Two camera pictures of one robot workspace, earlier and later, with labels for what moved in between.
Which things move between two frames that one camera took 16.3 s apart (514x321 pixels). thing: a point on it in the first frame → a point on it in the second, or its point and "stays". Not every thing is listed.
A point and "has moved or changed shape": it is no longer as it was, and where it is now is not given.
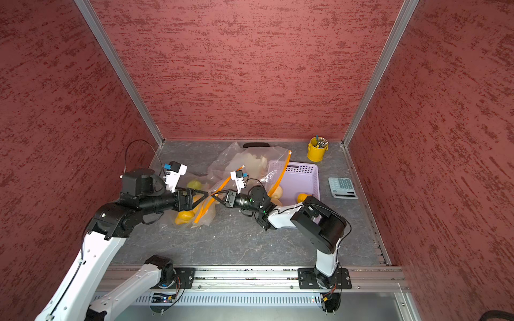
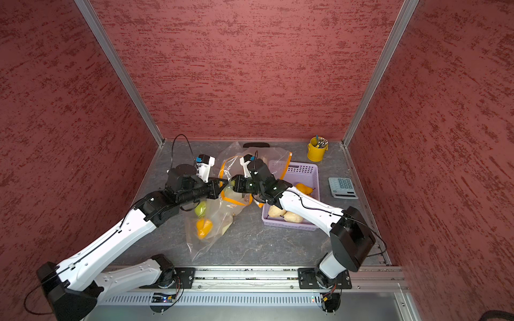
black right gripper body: x=243 y=200 → x=249 y=184
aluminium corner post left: x=121 y=68 stays
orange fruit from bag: x=301 y=197 has moved or changed shape
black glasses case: x=255 y=144 stays
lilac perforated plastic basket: x=296 y=178 stays
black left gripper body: x=160 y=200 → x=200 y=190
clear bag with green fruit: x=203 y=211 has moved or changed shape
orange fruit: x=184 y=217 → x=203 y=227
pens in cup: x=321 y=142 stays
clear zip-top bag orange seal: x=243 y=167 stays
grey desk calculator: x=342 y=188 stays
